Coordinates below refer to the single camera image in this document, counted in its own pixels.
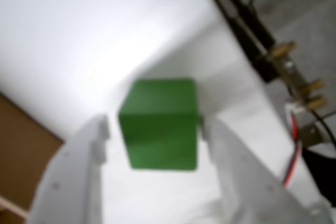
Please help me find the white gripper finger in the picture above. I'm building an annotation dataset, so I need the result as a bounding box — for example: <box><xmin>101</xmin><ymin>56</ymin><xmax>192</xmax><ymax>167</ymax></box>
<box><xmin>201</xmin><ymin>117</ymin><xmax>306</xmax><ymax>224</ymax></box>
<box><xmin>26</xmin><ymin>114</ymin><xmax>111</xmax><ymax>224</ymax></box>

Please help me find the green cube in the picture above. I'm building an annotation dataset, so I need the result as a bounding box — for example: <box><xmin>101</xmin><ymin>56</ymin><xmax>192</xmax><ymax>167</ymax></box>
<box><xmin>117</xmin><ymin>77</ymin><xmax>198</xmax><ymax>172</ymax></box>

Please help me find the brown cardboard box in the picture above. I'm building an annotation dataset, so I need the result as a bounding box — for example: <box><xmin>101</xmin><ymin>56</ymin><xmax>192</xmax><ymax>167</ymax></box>
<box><xmin>0</xmin><ymin>92</ymin><xmax>65</xmax><ymax>224</ymax></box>

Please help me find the red black gripper servo cable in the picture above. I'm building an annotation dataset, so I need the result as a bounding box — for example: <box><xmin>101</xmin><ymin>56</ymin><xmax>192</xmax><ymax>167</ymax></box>
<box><xmin>282</xmin><ymin>104</ymin><xmax>302</xmax><ymax>188</ymax></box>

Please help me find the black camera cable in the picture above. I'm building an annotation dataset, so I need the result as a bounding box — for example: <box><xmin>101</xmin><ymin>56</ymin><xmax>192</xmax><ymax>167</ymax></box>
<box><xmin>311</xmin><ymin>110</ymin><xmax>336</xmax><ymax>143</ymax></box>

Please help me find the metal bracket with brass standoffs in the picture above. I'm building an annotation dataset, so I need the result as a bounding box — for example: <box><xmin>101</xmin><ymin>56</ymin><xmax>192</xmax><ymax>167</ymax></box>
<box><xmin>258</xmin><ymin>40</ymin><xmax>328</xmax><ymax>111</ymax></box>

